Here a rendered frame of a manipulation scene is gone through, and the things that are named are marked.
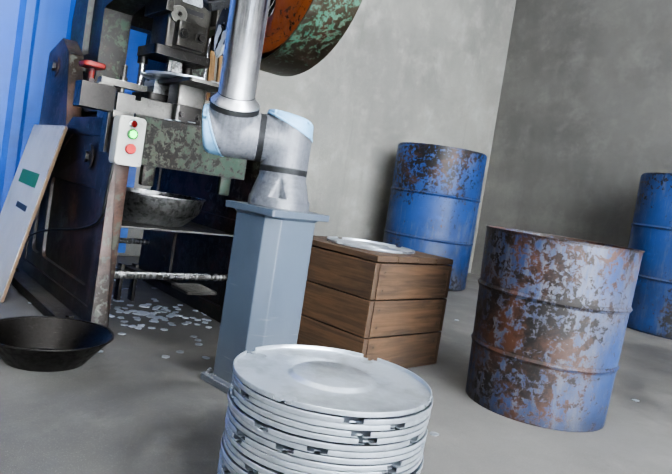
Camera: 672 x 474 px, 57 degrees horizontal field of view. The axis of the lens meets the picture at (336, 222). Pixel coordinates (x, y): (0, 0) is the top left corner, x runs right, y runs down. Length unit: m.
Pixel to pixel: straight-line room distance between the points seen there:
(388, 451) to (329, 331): 1.07
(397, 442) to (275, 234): 0.70
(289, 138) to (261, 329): 0.45
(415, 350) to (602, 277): 0.63
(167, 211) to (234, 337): 0.67
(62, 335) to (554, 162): 3.89
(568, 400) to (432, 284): 0.54
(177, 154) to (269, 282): 0.66
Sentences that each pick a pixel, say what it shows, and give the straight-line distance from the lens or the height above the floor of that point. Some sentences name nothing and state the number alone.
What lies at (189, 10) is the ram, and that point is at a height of 1.02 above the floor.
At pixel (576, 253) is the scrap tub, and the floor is 0.45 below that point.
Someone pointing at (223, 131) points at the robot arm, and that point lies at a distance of 1.45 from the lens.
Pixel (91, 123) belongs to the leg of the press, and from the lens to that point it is 2.03.
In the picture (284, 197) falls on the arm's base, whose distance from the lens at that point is 1.45.
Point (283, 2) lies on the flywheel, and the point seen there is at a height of 1.17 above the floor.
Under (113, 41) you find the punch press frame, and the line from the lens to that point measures 2.33.
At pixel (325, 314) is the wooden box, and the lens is 1.88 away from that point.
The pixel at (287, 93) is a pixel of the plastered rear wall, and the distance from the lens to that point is 3.84.
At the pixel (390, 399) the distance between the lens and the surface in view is 0.88.
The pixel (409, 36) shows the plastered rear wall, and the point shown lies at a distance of 4.54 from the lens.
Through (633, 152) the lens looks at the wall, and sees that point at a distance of 4.65.
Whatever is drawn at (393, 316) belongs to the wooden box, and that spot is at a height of 0.17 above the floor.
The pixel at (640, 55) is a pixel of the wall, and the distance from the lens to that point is 4.81.
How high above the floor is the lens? 0.52
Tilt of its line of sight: 3 degrees down
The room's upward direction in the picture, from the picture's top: 9 degrees clockwise
